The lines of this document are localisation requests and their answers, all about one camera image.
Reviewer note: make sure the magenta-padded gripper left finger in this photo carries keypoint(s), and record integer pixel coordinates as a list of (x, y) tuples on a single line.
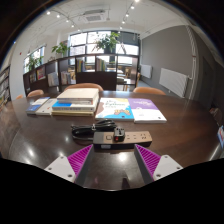
[(63, 166)]

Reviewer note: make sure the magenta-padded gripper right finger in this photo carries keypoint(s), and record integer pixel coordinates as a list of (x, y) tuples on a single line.
[(165, 166)]

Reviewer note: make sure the yellowish book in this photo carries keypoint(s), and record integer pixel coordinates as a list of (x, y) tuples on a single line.
[(71, 113)]

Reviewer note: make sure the purple and white book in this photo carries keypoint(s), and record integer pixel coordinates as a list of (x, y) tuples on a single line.
[(146, 111)]

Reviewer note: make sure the thin white book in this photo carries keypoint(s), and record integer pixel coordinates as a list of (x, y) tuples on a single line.
[(46, 108)]

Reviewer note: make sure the blue and white book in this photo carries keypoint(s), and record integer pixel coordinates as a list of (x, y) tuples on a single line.
[(73, 106)]

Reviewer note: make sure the blue card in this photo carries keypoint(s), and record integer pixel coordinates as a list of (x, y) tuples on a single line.
[(221, 136)]

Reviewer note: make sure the small blue book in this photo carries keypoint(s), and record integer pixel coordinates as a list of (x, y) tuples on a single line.
[(33, 107)]

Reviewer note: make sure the white book with colourful cover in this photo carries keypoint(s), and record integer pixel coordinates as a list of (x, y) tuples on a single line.
[(113, 110)]

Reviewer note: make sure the orange chair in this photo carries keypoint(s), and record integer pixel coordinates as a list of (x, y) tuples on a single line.
[(19, 96), (148, 90), (85, 86), (35, 93)]

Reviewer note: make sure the dark wooden shelf unit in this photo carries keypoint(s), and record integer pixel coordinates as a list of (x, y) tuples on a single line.
[(96, 80)]

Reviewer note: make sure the light wooden chairs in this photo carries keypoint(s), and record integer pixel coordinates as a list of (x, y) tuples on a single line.
[(128, 75)]

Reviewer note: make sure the bookshelf with books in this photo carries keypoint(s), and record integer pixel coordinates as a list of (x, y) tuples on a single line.
[(4, 86)]

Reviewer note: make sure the large potted plant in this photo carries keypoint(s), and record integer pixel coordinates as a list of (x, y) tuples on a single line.
[(108, 41)]

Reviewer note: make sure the ceiling air conditioner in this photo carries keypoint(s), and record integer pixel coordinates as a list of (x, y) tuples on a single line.
[(94, 15)]

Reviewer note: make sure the ceiling spotlights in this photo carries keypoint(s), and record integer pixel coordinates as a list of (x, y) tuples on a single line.
[(48, 12)]

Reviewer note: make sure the large white wall radiator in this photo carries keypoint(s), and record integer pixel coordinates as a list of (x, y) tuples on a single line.
[(173, 81)]

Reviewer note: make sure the small white wall radiator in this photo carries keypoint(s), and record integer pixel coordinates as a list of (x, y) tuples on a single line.
[(146, 71)]

